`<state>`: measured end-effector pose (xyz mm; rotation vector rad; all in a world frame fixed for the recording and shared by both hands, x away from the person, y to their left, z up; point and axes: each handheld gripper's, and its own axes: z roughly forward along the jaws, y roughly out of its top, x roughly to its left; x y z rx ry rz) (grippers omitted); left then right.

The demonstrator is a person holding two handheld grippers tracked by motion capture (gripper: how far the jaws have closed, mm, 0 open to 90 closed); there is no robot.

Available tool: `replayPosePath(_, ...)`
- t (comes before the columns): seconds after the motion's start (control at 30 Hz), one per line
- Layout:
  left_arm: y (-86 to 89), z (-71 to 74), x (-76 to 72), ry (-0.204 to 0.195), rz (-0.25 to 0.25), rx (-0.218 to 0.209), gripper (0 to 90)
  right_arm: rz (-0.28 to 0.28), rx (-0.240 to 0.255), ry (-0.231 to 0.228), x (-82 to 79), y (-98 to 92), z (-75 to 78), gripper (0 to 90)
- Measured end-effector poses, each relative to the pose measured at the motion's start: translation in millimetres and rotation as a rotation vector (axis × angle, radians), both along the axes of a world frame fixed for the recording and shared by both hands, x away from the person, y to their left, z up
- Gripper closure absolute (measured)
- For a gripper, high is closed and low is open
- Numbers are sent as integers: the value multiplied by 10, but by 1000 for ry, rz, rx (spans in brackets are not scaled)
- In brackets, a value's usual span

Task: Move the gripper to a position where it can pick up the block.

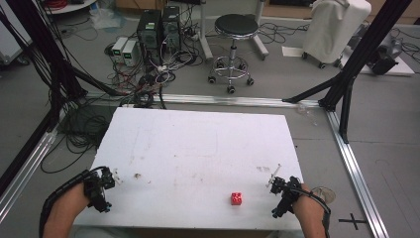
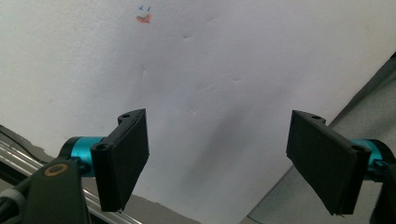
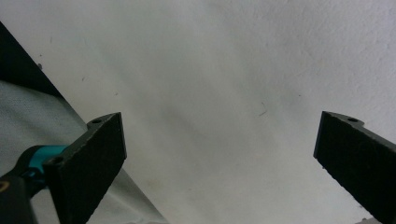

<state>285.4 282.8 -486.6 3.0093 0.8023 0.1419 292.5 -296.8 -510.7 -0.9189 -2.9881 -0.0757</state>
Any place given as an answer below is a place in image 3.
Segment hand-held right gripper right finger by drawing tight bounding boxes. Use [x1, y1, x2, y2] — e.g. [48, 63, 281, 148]
[313, 110, 396, 224]

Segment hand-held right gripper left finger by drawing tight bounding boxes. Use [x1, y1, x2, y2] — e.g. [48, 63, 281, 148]
[42, 111, 128, 224]

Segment black and teal device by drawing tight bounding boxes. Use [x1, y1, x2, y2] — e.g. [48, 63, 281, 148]
[0, 144, 69, 224]

